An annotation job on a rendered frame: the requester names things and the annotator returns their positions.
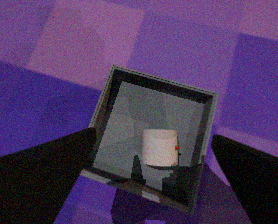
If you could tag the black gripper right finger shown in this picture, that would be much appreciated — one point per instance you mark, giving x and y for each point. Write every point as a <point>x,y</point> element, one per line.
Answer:
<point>253,176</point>

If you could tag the grey square tray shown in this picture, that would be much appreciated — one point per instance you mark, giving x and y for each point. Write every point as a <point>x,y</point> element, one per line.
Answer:
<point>132,101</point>

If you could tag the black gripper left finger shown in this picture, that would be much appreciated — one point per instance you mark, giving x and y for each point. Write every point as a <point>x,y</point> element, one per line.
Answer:
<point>36,181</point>

